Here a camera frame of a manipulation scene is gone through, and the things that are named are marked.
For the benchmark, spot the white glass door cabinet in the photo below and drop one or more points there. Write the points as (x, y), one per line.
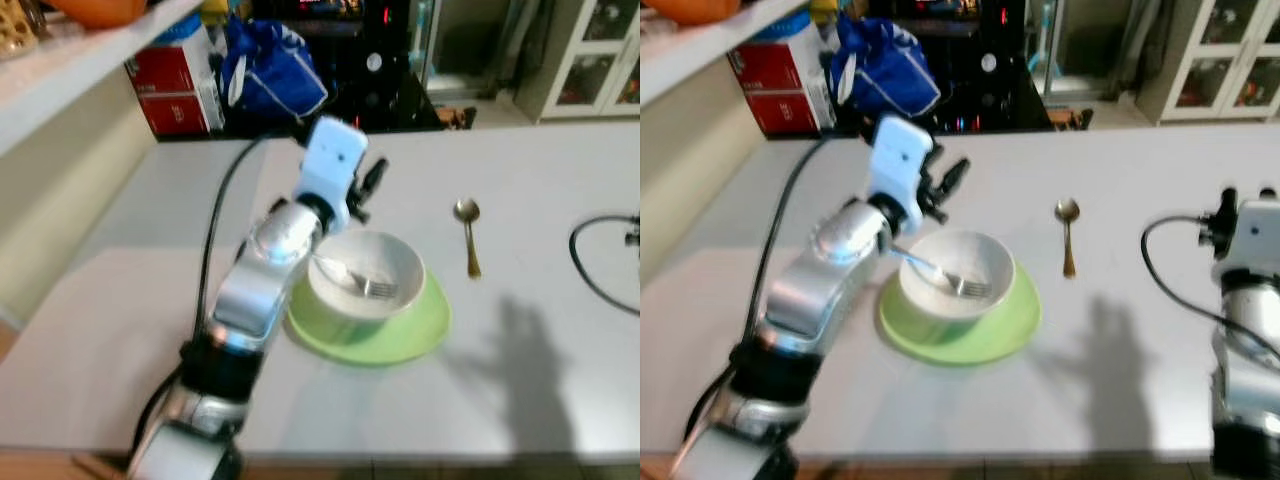
(560, 90)
(1180, 95)

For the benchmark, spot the white ceramic bowl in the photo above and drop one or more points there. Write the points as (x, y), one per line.
(390, 262)
(985, 262)

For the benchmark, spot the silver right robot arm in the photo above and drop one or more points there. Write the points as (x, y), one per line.
(1250, 400)

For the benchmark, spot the black cabinet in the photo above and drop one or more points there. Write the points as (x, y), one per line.
(390, 90)
(1000, 90)

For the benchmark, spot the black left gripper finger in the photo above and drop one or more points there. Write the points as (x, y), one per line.
(376, 176)
(952, 176)

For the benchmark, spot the brass metal spoon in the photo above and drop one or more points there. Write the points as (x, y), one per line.
(467, 210)
(1067, 209)

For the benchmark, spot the brown wooden rack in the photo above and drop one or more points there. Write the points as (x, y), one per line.
(457, 118)
(1070, 118)

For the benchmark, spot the blue white carton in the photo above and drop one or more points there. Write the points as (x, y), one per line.
(798, 27)
(185, 30)

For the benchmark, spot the orange bowl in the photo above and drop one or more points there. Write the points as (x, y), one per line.
(695, 8)
(95, 10)

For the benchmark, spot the silver metal fork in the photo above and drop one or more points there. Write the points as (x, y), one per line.
(965, 285)
(375, 288)

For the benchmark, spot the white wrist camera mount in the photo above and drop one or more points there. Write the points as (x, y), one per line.
(330, 165)
(900, 165)
(1255, 240)

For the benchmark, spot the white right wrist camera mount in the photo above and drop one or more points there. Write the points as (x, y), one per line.
(1255, 240)

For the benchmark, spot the blue fabric bag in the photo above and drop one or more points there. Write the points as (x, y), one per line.
(275, 75)
(890, 70)

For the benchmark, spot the white shelf board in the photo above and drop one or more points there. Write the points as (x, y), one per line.
(690, 55)
(70, 70)

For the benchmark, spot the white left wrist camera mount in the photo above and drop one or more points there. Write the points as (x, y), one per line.
(900, 165)
(330, 165)

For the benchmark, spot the green plate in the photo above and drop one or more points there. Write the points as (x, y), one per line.
(400, 340)
(1000, 340)

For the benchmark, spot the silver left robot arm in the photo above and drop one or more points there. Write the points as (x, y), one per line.
(255, 280)
(830, 290)

